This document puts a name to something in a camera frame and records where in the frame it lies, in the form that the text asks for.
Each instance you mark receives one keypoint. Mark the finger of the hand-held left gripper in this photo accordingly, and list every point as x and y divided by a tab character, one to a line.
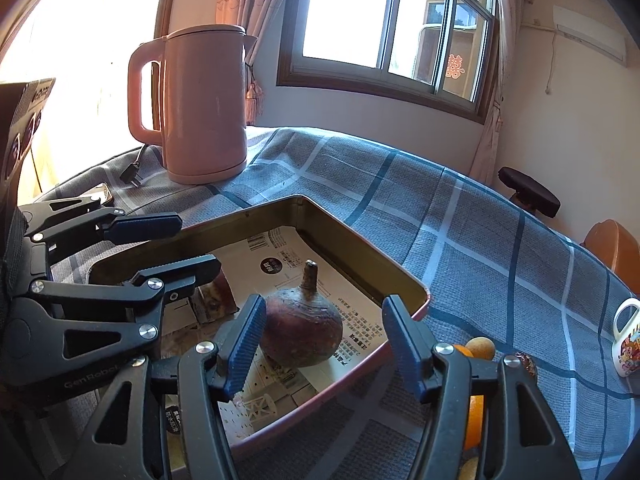
180	272
145	226

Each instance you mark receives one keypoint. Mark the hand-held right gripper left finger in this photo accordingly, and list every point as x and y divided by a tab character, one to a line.
245	350

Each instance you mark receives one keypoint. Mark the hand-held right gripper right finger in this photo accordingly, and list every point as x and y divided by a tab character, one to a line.
406	355

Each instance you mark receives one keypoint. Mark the dark purple beetroot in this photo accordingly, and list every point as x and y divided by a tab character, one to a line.
305	330

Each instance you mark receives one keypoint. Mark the yellow-brown round fruit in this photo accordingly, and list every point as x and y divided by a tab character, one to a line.
484	347

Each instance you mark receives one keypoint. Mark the orange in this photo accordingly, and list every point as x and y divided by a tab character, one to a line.
472	420

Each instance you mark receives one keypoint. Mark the red metal tin box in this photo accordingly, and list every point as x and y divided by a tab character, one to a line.
350	240

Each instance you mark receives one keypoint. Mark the black kettle power plug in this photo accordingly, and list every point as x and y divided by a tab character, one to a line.
131	170

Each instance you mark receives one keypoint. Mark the printed newspaper sheet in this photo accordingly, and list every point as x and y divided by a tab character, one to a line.
280	252

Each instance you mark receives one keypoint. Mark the blue checked blanket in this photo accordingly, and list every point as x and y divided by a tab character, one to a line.
450	240

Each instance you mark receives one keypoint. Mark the pink electric kettle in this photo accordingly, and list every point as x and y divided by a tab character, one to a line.
205	110

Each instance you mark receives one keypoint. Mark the small yellow fruit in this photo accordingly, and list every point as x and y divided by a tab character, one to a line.
470	471

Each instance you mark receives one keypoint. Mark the large bright window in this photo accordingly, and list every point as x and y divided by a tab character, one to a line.
75	35

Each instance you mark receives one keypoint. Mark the black round stool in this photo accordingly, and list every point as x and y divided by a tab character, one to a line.
530	190

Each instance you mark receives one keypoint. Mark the white cartoon print mug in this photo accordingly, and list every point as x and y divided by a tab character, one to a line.
629	345

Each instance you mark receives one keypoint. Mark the brown leather chair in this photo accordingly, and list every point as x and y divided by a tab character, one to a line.
617	255

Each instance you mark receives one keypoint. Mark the pale pink curtain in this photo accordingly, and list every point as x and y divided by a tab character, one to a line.
502	85

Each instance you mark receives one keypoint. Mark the red paper window decal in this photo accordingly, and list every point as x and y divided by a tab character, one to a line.
454	66

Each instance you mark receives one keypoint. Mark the brown framed sliding window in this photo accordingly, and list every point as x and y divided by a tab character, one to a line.
350	10

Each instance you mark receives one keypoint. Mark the white air conditioner pipe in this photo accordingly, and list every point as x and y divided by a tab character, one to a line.
551	60

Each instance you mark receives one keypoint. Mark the white wall air conditioner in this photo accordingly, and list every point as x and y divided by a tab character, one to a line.
590	30

